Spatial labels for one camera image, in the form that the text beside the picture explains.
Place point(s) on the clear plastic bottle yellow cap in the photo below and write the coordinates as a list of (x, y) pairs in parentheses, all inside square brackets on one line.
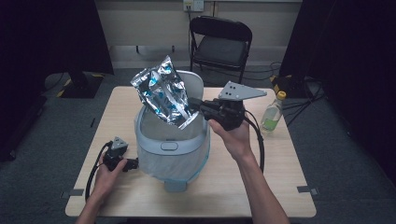
[(271, 116)]

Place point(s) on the silver foil snack bag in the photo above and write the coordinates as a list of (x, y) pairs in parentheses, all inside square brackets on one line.
[(162, 90)]

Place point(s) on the black curtain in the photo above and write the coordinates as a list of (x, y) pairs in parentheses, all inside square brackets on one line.
[(37, 46), (351, 56)]

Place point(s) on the black folding chair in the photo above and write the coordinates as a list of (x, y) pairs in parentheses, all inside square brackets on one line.
[(219, 46)]

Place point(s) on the white wall socket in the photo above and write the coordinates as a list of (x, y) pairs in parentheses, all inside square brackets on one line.
[(193, 5)]

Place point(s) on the white trash can grey lid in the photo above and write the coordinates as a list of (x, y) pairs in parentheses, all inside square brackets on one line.
[(169, 149)]

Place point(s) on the black stand base yellow stripes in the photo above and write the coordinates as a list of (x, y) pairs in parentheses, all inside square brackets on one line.
[(81, 87), (289, 85)]

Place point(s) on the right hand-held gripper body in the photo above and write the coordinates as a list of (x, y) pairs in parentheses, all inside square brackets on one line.
[(227, 112)]

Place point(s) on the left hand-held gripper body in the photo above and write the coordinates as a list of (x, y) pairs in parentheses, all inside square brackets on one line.
[(113, 155)]

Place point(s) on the person's right hand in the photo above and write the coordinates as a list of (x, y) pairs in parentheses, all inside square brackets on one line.
[(236, 141)]

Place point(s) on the grey tape piece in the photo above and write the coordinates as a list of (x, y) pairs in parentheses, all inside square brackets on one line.
[(306, 189), (73, 193)]

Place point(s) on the person's left hand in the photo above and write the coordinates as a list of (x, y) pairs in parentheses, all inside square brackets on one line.
[(106, 183)]

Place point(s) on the translucent bin liner blue ties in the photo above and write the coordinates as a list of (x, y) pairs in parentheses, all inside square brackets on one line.
[(162, 165)]

